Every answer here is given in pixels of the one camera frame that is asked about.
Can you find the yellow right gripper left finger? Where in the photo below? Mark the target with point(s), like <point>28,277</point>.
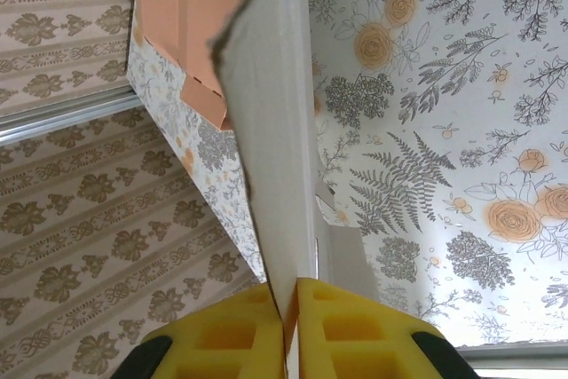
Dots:
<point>222,343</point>

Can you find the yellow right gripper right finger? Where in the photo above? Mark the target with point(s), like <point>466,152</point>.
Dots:
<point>355,343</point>

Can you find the white paper box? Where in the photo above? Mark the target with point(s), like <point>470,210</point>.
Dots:
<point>266,130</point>

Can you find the floral table cover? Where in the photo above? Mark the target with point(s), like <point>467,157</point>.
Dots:
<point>444,130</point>

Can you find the aluminium front rail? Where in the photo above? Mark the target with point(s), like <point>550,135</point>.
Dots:
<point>523,361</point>

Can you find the aluminium frame post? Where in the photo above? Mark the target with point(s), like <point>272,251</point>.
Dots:
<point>66,115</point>

